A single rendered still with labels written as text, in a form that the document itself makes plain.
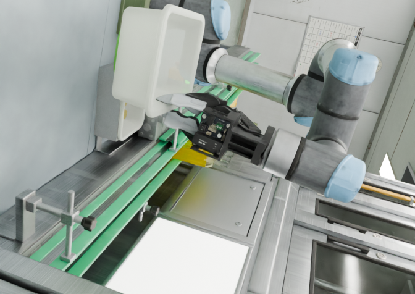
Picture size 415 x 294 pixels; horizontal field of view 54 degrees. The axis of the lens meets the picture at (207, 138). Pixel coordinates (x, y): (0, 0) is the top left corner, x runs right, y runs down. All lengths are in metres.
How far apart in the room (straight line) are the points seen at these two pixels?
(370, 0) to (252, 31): 1.96
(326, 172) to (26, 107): 0.68
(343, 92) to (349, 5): 6.54
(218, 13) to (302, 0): 6.02
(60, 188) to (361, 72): 0.80
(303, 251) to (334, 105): 0.84
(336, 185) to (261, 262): 0.69
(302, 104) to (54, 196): 0.69
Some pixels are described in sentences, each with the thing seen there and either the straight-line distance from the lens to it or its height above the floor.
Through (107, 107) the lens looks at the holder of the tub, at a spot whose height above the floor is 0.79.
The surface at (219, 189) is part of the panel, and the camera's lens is 1.60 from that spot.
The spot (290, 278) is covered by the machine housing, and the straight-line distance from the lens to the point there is 1.34.
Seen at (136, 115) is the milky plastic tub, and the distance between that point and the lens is 1.41.
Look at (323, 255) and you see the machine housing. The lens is 1.50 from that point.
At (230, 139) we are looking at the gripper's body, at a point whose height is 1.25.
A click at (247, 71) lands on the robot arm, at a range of 1.20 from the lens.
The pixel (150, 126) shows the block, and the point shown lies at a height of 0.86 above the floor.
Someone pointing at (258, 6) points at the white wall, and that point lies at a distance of 7.33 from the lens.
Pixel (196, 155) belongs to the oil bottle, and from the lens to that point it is 1.50.
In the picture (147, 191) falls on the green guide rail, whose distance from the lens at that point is 1.33.
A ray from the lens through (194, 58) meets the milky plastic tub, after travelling 0.81.
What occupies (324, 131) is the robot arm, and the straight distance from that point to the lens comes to 0.73.
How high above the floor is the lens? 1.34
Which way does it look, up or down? 11 degrees down
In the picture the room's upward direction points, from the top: 106 degrees clockwise
